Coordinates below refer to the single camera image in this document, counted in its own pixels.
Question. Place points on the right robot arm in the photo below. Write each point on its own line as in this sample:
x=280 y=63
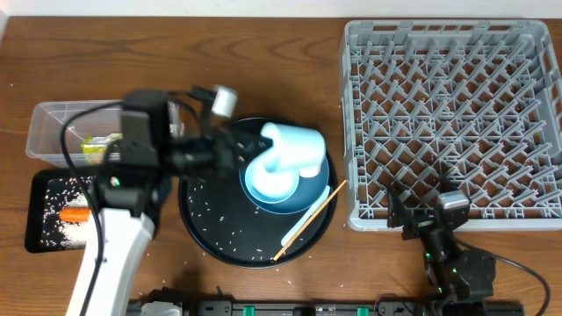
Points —
x=464 y=278

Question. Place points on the round black serving tray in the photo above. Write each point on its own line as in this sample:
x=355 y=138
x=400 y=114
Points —
x=227 y=225

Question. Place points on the black rectangular tray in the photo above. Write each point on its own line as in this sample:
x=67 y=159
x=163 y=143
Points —
x=38 y=188

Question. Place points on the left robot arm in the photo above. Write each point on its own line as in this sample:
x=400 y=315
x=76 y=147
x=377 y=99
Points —
x=133 y=182

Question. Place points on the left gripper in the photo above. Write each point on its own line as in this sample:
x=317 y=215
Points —
x=231 y=149

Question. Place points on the grey dishwasher rack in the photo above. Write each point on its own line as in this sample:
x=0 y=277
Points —
x=475 y=101

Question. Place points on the yellow green snack wrapper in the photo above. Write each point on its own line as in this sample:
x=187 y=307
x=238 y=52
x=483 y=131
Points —
x=94 y=147

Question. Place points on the pink cup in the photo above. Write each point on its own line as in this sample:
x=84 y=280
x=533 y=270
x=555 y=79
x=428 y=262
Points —
x=310 y=172

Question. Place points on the dark blue plate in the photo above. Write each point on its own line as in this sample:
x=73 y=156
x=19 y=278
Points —
x=307 y=192

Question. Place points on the light blue bowl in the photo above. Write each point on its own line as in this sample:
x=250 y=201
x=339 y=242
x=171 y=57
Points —
x=268 y=187

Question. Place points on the orange carrot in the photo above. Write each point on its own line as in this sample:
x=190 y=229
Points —
x=74 y=214

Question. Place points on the white rice pile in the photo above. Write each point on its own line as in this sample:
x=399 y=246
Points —
x=56 y=234

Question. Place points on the light blue cup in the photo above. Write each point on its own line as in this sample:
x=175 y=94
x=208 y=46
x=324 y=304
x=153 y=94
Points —
x=293 y=147

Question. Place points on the wooden chopstick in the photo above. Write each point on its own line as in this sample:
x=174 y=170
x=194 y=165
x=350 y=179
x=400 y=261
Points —
x=332 y=194

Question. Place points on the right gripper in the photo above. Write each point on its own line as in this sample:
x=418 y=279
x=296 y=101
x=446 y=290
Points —
x=399 y=217

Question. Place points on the clear plastic bin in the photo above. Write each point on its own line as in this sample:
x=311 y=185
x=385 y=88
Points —
x=43 y=141

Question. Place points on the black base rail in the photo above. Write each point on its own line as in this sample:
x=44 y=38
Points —
x=168 y=301

